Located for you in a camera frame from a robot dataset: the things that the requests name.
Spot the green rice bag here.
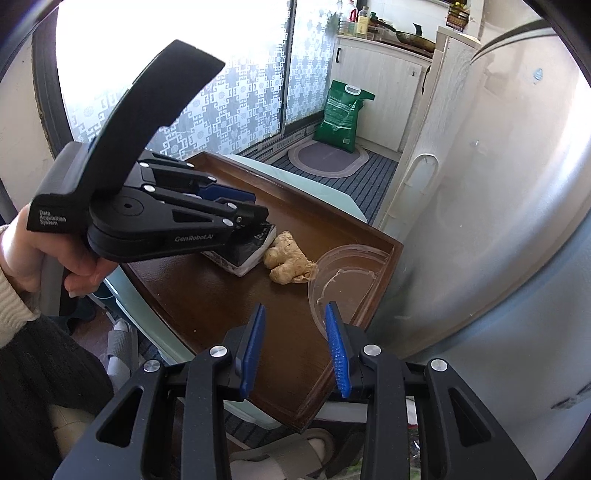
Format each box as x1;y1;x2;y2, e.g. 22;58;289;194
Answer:
314;79;376;154

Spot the clear plastic lid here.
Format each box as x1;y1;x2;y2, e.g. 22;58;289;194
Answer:
307;244;391;333

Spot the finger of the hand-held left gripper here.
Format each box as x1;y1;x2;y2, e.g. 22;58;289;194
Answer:
139;150;257;204
157;196;273;241

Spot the beige two-door refrigerator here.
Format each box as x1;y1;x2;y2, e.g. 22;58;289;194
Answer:
369;18;591;462

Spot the grey slipper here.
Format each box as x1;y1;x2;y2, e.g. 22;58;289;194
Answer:
106;318;139;384
231;428;334;480

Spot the person's left forearm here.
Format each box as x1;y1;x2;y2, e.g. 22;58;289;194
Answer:
0;265;42;347

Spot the clear bottle red cap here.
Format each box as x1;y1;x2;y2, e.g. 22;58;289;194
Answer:
344;0;361;35

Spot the person's black clothing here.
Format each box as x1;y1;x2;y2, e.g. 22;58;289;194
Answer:
0;316;114;480

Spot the white plastic loop frame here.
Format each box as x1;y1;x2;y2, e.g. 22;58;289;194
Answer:
388;154;439;222

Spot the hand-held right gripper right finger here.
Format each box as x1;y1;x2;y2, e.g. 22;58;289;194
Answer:
324;301;536;480

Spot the grey oval floor mat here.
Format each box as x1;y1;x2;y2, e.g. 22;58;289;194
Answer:
288;140;370;178

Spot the black white carton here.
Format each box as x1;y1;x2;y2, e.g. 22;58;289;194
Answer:
201;224;278;278

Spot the ginger root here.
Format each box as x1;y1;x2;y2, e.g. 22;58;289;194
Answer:
263;231;317;284

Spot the dark frying pan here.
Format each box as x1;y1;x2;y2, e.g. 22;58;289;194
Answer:
376;18;437;51

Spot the white single-door kitchen cabinet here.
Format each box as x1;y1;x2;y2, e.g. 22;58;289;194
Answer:
330;36;435;153

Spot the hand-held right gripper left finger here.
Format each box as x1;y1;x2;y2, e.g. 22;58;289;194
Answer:
53;304;267;480

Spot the patterned frosted glass door panel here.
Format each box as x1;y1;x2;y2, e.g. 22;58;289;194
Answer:
55;0;296;158
281;0;338;134

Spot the wall spice rack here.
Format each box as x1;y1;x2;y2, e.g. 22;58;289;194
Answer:
445;0;472;31

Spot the person's left hand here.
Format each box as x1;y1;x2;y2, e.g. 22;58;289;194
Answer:
0;203;118;297

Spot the brown wooden tray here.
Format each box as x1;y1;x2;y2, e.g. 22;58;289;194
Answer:
122;151;404;435

